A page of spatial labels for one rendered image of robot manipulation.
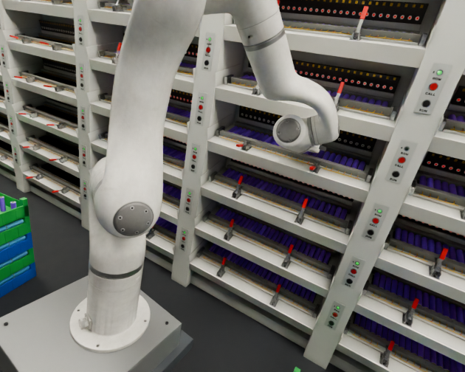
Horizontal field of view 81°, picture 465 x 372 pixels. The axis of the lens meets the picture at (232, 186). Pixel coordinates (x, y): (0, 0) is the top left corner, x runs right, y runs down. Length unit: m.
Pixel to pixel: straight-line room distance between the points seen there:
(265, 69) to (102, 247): 0.51
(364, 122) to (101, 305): 0.84
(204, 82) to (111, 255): 0.71
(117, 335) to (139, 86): 0.58
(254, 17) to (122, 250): 0.54
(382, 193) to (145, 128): 0.71
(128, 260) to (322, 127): 0.55
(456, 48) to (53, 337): 1.18
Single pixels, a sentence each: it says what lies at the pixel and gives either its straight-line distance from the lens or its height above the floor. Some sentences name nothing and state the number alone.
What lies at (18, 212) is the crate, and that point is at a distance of 1.40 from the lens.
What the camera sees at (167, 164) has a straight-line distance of 1.31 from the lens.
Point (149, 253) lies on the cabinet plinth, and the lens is 1.60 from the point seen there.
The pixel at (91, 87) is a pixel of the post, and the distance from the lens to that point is 1.57.
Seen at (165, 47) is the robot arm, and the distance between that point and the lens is 0.50.
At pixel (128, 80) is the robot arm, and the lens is 0.52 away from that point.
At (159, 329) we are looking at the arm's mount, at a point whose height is 0.37.
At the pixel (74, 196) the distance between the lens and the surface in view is 1.92.
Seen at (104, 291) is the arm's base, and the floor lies 0.53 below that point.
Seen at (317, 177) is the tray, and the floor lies 0.74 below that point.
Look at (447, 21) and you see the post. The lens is 0.94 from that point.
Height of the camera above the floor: 1.01
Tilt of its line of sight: 22 degrees down
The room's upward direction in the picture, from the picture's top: 11 degrees clockwise
